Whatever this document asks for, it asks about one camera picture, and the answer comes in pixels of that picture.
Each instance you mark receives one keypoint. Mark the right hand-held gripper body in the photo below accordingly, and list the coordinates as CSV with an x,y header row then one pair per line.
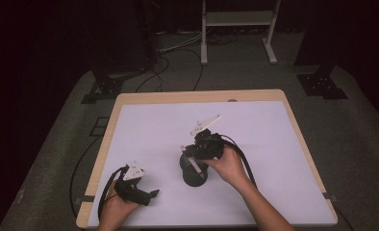
x,y
208,146

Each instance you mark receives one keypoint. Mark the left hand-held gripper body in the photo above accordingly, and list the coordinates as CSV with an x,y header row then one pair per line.
x,y
130,189

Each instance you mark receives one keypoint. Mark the white stick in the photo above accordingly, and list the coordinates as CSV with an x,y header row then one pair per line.
x,y
196,166

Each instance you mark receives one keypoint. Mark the black mesh pen holder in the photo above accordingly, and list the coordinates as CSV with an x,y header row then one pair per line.
x,y
194,179

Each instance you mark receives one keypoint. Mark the person's left hand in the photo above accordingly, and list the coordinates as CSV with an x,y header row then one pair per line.
x,y
113,213

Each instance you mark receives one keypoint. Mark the person's right hand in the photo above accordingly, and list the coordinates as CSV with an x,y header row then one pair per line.
x,y
232,168

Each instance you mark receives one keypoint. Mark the white table mat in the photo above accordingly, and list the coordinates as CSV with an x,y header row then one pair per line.
x,y
165,128

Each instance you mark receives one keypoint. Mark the wooden table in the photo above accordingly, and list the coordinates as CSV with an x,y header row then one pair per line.
x,y
178,96

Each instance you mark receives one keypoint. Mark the black stand base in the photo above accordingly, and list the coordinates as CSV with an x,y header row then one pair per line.
x,y
322,86
106,88

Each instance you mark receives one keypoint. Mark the white metal stand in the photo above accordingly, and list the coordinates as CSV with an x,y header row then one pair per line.
x,y
239,18

